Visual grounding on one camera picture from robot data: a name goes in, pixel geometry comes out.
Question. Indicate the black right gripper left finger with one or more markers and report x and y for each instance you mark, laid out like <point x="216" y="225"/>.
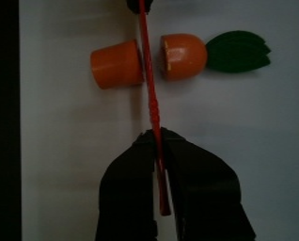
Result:
<point x="126" y="188"/>

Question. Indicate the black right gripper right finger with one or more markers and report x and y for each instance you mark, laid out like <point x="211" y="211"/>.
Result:
<point x="205" y="194"/>

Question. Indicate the red plastic toy knife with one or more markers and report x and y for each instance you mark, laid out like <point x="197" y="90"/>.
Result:
<point x="153" y="113"/>

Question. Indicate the orange toy carrot tip piece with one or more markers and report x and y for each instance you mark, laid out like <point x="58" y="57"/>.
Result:
<point x="113" y="66"/>

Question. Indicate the toy carrot top with leaves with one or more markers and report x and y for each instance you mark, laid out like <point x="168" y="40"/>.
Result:
<point x="185" y="56"/>

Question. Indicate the white cutting board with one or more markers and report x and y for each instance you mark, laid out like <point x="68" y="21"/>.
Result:
<point x="239" y="141"/>

